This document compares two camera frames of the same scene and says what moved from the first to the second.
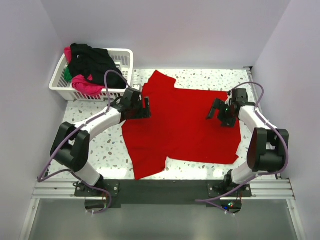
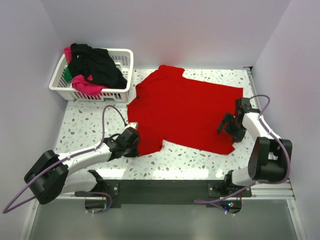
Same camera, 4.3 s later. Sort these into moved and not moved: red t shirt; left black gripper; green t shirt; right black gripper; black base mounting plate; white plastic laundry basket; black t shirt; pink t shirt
Moved: red t shirt; right black gripper; left black gripper
Not moved: green t shirt; white plastic laundry basket; black base mounting plate; black t shirt; pink t shirt
